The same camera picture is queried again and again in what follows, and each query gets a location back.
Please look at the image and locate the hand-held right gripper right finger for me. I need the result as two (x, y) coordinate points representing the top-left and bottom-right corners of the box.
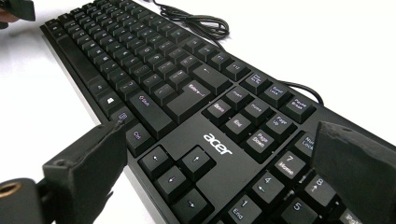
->
(311, 120), (396, 224)

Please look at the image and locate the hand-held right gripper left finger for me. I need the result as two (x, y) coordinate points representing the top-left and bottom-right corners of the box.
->
(41, 119), (129, 224)

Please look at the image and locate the black keyboard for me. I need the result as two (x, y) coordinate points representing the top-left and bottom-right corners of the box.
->
(40, 0), (396, 224)

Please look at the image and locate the black keyboard cable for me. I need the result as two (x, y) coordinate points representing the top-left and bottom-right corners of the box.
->
(150, 0), (325, 106)

